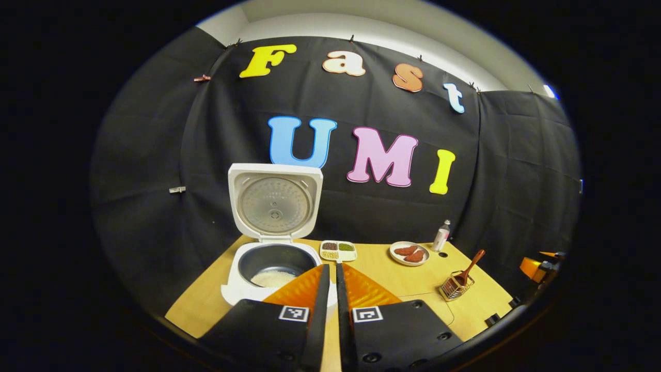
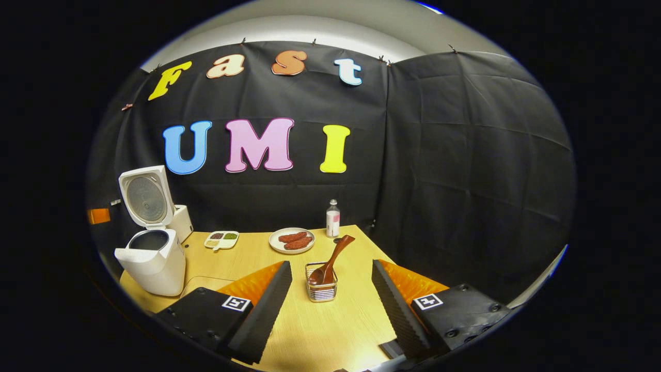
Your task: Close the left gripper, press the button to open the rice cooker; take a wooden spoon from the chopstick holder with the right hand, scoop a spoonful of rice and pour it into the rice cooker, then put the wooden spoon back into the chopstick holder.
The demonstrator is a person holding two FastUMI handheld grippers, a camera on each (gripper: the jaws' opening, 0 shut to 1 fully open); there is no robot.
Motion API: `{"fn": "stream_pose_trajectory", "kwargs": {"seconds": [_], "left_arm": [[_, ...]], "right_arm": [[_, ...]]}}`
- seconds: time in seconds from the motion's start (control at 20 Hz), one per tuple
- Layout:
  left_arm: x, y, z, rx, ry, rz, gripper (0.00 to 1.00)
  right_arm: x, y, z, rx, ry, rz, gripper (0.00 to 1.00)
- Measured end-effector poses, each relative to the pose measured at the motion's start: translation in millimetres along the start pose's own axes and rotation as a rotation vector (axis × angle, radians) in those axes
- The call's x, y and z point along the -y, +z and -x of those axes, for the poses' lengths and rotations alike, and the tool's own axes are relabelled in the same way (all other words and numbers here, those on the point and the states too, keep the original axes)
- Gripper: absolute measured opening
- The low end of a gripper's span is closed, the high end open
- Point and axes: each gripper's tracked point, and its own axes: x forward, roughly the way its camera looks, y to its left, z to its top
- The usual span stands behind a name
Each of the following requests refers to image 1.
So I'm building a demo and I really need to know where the white rice cooker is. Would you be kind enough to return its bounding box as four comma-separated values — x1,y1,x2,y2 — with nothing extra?
221,163,339,311

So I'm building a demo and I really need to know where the white rice pile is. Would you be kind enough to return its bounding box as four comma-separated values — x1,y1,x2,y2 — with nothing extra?
251,270,297,288

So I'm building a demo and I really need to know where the wooden spoon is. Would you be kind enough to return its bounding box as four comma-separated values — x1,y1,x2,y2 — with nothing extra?
454,250,486,286

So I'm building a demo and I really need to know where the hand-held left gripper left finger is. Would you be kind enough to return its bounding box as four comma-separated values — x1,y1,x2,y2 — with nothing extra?
199,263,331,372

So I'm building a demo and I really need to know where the black backdrop cloth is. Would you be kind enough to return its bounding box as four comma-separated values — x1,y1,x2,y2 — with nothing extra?
90,27,583,321

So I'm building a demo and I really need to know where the white divided dish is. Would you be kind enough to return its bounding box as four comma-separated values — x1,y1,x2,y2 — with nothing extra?
319,240,358,262

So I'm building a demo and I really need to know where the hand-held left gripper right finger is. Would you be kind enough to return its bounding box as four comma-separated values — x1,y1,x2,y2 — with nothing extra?
336,262,463,372

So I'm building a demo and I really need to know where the metal wire chopstick holder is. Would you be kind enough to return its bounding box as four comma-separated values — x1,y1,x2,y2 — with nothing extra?
439,270,475,302

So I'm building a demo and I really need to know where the white round plate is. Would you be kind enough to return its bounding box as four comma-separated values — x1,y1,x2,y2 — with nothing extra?
389,241,430,267

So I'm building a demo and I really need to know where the clear bottle pink label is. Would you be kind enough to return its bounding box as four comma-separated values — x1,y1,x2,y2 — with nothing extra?
432,220,451,252

